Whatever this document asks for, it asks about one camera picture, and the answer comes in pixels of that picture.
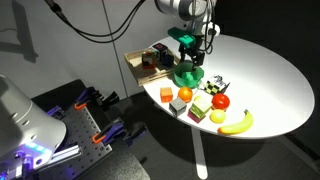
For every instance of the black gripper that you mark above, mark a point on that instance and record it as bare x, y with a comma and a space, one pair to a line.
194, 50

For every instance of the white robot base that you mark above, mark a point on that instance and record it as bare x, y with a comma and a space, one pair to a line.
28, 135

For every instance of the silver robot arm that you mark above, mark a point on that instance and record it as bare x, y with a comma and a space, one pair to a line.
199, 16

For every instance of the wooden tray box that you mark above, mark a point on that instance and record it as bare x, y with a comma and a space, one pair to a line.
145, 76

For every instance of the magenta block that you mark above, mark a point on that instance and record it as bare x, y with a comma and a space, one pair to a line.
194, 117

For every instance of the green plastic bowl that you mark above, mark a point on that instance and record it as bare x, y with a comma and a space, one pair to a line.
187, 74

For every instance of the blue cube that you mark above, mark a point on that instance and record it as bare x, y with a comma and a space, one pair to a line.
167, 60

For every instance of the orange fruit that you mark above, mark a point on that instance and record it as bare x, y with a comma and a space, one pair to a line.
185, 94

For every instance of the red multicoloured cube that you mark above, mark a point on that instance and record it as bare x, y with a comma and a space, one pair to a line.
148, 60

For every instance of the orange cube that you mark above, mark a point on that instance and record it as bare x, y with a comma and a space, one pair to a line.
166, 94

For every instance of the light green cube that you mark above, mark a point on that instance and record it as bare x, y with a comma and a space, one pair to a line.
200, 106

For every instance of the red tomato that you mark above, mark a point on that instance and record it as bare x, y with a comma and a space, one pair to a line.
220, 101

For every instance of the white round table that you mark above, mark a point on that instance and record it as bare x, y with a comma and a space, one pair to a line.
274, 91

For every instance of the yellow lemon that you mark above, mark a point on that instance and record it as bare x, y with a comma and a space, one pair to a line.
217, 116

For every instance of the yellow banana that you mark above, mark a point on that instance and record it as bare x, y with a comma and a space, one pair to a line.
239, 127

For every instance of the purple clamp right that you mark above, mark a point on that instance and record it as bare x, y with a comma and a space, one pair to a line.
116, 129

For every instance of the purple clamp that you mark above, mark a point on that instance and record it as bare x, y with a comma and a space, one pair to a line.
116, 129
90, 94

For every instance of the purple clamp left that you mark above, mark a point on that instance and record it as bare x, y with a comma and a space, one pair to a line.
90, 94

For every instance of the black perforated breadboard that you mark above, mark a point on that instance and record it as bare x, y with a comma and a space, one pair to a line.
96, 161

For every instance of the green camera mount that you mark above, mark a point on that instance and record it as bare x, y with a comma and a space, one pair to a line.
182, 36

